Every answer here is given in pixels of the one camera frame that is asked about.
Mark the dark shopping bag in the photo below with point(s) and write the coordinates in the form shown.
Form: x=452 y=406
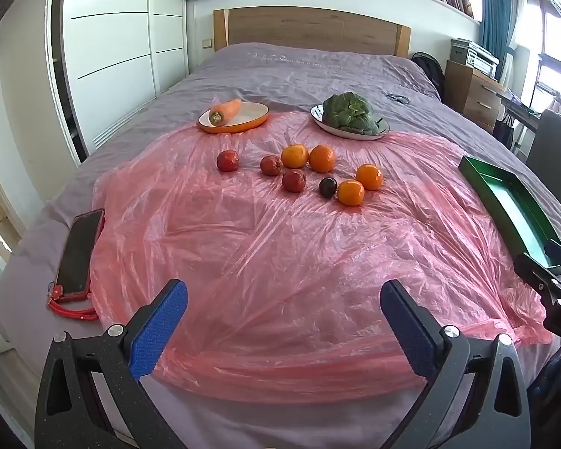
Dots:
x=504 y=131

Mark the wooden drawer cabinet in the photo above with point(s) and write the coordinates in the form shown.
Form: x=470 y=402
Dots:
x=474 y=95

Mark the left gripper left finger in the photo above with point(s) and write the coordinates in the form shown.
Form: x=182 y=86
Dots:
x=69 y=411

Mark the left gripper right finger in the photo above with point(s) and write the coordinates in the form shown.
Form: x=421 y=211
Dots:
x=475 y=396

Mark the green leafy vegetable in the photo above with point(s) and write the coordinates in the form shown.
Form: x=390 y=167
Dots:
x=343 y=108

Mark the teal curtain right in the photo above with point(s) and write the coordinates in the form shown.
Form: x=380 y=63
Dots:
x=495 y=28

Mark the small dark object on bed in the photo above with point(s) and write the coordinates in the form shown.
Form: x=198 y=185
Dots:
x=398 y=98

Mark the orange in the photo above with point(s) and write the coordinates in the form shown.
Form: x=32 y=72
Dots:
x=351 y=193
x=295 y=156
x=370 y=176
x=322 y=158

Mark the smartphone in red case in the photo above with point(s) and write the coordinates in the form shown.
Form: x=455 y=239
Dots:
x=72 y=282

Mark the black backpack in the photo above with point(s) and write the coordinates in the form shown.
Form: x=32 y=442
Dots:
x=433 y=70

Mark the dark plum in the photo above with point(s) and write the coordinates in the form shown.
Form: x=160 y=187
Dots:
x=327 y=187

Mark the white printer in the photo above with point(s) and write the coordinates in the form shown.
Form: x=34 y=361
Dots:
x=468 y=53

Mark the white wardrobe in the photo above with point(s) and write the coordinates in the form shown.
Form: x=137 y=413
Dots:
x=117 y=57

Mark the orange front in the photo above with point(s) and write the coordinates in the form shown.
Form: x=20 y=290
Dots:
x=351 y=193

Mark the wooden headboard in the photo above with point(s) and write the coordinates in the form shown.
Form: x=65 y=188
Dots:
x=310 y=28

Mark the orange carrot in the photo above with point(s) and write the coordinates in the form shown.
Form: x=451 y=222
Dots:
x=221 y=113

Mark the grey desk chair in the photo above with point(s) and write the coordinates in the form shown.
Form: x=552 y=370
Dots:
x=544 y=158

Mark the orange oval dish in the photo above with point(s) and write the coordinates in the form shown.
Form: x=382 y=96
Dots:
x=250 y=116

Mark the desk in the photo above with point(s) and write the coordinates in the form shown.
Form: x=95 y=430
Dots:
x=515 y=110

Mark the green rectangular tray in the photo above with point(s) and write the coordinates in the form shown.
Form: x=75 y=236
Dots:
x=522 y=224

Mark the white patterned plate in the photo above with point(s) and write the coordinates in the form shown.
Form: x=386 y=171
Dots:
x=359 y=129

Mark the pink plastic sheet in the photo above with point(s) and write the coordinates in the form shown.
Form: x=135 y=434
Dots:
x=284 y=287

